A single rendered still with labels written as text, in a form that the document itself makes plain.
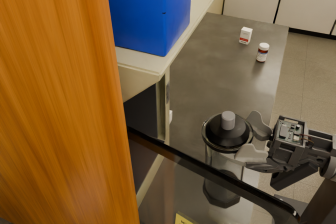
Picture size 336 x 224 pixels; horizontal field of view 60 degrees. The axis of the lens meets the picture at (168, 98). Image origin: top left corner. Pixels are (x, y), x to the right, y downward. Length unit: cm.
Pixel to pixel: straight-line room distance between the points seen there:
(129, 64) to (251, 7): 336
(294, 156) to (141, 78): 35
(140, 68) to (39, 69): 12
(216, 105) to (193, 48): 42
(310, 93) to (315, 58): 61
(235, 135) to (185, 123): 49
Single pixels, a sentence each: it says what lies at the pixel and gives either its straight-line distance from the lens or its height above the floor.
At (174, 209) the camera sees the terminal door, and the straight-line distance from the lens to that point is 55.
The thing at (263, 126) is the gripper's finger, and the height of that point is 126.
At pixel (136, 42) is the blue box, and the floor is 152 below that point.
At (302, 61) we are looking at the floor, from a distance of 333.
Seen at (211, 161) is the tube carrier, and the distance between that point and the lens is 66.
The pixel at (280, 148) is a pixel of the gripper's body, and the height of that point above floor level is 129.
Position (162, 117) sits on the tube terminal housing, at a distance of 90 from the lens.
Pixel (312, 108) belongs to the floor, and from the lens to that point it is 278.
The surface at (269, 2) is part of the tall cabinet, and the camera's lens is 365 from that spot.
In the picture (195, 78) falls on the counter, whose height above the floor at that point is 94.
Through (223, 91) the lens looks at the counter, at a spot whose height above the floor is 94.
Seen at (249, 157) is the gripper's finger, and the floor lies 125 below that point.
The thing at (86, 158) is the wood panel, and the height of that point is 140.
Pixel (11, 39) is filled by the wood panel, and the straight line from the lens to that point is 33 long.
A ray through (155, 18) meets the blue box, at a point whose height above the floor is 156.
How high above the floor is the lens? 172
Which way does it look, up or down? 42 degrees down
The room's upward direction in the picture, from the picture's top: straight up
